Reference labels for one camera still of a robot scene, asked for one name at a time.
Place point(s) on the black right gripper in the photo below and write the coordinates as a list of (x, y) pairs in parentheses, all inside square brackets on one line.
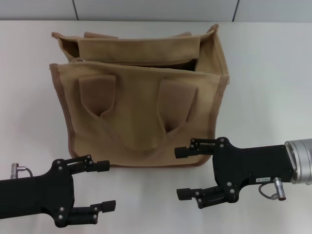
[(246, 165)]

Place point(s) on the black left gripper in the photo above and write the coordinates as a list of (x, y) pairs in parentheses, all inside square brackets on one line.
[(34, 195)]

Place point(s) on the khaki canvas food bag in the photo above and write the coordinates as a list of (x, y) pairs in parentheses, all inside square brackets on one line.
[(136, 109)]

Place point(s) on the metal zipper pull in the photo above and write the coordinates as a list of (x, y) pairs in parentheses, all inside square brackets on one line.
[(81, 60)]

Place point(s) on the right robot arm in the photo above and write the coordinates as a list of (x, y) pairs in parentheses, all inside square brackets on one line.
[(301, 161)]

